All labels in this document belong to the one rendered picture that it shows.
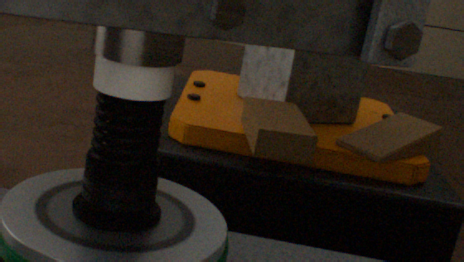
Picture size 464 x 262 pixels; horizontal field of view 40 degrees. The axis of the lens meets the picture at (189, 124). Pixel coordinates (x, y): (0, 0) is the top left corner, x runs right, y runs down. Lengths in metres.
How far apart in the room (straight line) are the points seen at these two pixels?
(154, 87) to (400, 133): 0.80
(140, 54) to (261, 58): 0.84
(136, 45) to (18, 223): 0.19
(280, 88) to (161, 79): 0.76
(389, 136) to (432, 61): 5.95
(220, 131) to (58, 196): 0.59
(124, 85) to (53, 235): 0.14
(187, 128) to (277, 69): 0.24
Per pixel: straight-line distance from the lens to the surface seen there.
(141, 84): 0.54
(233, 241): 0.72
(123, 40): 0.52
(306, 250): 0.74
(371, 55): 0.56
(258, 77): 1.35
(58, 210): 0.61
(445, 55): 7.23
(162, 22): 0.50
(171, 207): 0.64
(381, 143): 1.23
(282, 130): 1.06
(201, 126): 1.17
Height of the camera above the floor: 1.13
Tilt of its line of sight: 17 degrees down
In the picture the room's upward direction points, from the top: 9 degrees clockwise
